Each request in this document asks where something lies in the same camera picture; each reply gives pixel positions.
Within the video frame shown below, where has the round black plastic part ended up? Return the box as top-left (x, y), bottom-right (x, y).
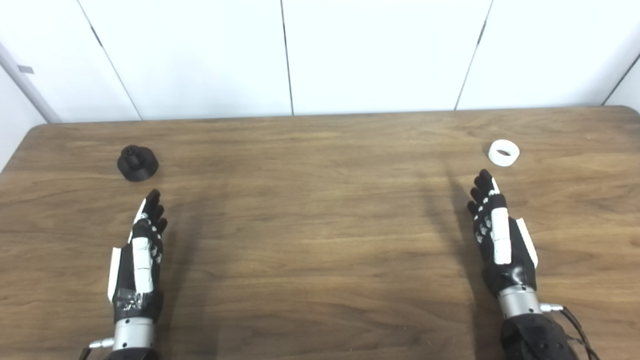
top-left (117, 145), bottom-right (160, 182)

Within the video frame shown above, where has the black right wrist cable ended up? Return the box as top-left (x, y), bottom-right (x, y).
top-left (540, 303), bottom-right (601, 360)

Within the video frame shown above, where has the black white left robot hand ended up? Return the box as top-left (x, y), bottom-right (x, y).
top-left (107, 189), bottom-right (169, 323)

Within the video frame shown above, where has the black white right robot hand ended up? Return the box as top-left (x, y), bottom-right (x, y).
top-left (467, 169), bottom-right (539, 297)

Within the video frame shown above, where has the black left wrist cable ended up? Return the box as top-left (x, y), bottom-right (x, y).
top-left (79, 338), bottom-right (116, 360)

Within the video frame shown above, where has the white plastic ring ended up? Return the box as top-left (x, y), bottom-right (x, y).
top-left (488, 140), bottom-right (520, 167)

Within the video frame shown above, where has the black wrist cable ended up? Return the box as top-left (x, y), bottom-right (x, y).
top-left (79, 338), bottom-right (116, 360)
top-left (540, 303), bottom-right (601, 360)

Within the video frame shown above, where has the grey wall corner post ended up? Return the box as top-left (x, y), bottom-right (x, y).
top-left (0, 42), bottom-right (62, 124)

